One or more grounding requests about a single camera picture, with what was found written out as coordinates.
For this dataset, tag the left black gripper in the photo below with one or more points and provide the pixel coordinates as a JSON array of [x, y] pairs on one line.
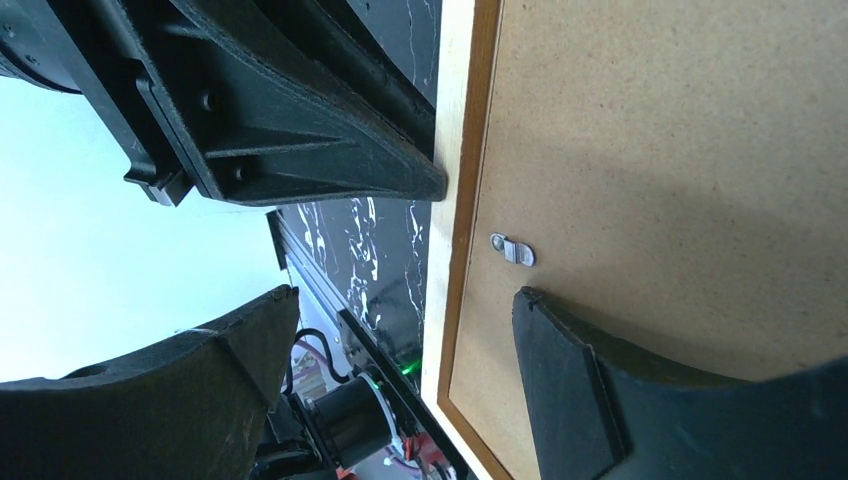
[[61, 47]]

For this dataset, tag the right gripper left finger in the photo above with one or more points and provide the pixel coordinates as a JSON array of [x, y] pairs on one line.
[[191, 406]]

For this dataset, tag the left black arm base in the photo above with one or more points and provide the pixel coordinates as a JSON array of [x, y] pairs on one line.
[[327, 437]]

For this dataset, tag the brown wooden picture frame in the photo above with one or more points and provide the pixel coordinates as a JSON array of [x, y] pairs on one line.
[[467, 51]]

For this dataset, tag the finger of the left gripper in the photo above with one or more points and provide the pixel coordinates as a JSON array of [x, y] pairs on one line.
[[253, 120], [332, 34]]

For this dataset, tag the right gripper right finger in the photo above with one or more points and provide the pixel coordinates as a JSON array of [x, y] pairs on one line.
[[601, 407]]

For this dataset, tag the brown cardboard backing board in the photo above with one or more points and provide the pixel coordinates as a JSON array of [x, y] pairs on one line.
[[676, 172]]

